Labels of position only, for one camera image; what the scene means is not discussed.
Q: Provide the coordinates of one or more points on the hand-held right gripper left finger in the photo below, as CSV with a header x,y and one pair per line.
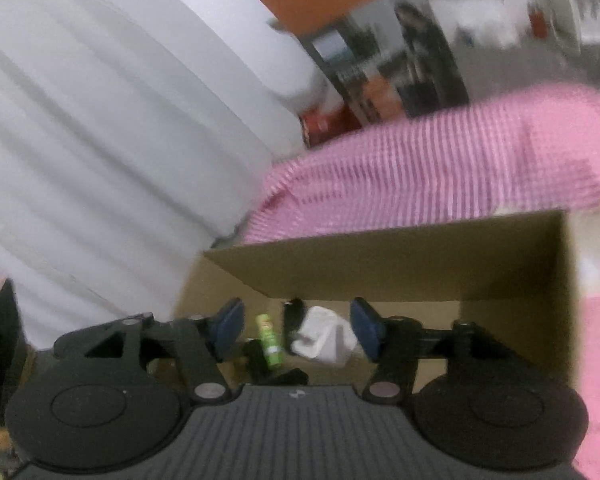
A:
x,y
227,327

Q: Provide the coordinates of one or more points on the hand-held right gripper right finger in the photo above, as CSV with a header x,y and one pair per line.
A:
x,y
367,327

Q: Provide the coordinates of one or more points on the green lip balm tube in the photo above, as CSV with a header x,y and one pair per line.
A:
x,y
267,340

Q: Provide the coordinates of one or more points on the dark brown stick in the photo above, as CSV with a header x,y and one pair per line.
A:
x,y
255,360

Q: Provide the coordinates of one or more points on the brown cardboard box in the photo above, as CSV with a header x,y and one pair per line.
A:
x,y
430,260

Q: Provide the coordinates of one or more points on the pink checkered tablecloth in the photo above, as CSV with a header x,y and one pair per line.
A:
x,y
430,175

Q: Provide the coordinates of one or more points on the red snack packet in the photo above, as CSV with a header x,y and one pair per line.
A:
x,y
320,125

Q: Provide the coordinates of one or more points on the black box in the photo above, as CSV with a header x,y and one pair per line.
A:
x,y
0,340

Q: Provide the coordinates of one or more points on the white curtain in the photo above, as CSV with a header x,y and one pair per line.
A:
x,y
105,135

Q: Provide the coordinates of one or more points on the orange printed appliance box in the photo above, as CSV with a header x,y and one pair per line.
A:
x,y
420,50

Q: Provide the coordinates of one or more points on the white plastic bags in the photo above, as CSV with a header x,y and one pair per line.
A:
x,y
485,25

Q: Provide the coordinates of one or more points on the red thermos bottle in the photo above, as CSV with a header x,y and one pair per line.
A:
x,y
537,20

